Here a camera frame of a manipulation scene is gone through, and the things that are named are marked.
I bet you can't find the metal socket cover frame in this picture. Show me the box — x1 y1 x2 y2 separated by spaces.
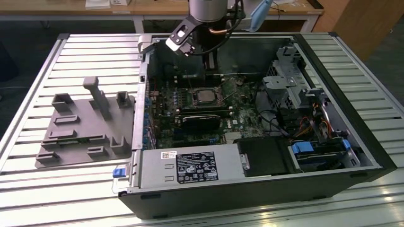
216 76 237 90

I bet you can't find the silver square CPU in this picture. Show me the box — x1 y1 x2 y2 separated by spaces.
192 89 219 102

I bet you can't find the CPU socket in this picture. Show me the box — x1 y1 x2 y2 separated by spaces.
191 87 224 108

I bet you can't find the black RAM stick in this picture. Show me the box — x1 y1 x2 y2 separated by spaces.
180 106 229 112

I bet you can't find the grey metal drive cage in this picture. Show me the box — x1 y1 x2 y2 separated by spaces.
261 46 328 109

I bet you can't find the black graphics card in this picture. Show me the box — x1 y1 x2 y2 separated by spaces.
180 114 223 131

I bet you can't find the green motherboard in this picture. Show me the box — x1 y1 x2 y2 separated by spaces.
148 75 269 149

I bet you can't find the large white box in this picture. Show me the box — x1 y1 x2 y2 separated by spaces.
84 0 112 10

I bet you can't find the small silver heatsink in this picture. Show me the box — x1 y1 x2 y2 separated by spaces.
225 131 243 144

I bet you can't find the wooden cabinet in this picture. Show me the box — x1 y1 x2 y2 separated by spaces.
313 0 404 61

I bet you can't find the black plastic shroud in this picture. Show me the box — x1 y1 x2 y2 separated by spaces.
236 138 300 178

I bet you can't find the grey plastic part rack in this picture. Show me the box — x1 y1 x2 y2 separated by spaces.
35 77 136 169

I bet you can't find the blue disk carrier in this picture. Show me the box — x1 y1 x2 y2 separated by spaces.
292 141 316 156

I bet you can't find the grey power supply with label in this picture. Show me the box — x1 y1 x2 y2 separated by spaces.
139 148 249 190

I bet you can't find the black hard disk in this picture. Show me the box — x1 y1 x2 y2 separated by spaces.
295 151 347 172

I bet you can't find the black open PC case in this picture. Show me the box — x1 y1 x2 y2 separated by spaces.
119 32 397 219

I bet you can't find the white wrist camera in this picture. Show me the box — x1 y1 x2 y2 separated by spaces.
165 17 199 58

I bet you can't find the black camera cable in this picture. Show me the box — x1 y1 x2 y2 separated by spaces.
188 0 244 57

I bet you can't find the yellow wire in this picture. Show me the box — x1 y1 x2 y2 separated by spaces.
296 122 313 137

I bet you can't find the wooden desk white frame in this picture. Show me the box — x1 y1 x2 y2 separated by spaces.
0 0 325 34

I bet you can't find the orange wire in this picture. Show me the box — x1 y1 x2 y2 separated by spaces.
319 119 333 138

